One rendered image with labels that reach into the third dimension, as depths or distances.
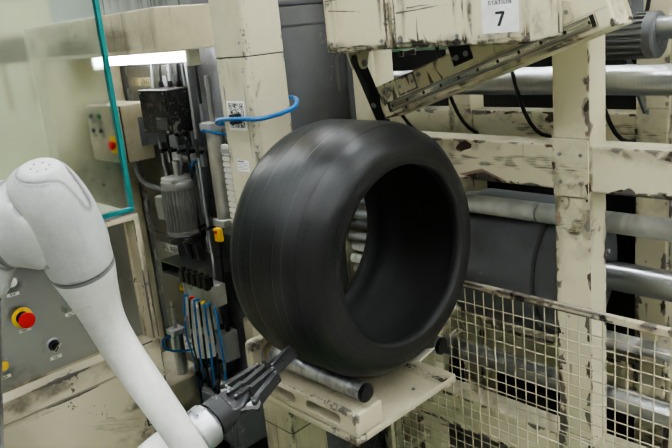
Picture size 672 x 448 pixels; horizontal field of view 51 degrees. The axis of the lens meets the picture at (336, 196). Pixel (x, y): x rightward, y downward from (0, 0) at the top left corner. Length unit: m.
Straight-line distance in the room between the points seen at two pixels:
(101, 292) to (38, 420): 0.89
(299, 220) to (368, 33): 0.58
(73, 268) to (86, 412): 0.98
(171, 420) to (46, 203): 0.42
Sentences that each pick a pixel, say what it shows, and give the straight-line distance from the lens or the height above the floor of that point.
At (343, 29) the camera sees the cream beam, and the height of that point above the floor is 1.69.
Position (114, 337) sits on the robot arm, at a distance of 1.20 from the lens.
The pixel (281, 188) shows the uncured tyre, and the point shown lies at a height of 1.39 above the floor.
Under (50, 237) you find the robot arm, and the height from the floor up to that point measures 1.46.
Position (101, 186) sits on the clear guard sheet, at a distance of 1.94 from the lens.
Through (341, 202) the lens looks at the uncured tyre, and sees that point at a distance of 1.43.
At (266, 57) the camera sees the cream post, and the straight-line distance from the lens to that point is 1.78.
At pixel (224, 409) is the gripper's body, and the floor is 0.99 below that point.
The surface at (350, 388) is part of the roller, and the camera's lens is 1.64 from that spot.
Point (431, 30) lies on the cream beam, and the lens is 1.66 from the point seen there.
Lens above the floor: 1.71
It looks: 14 degrees down
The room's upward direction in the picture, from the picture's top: 6 degrees counter-clockwise
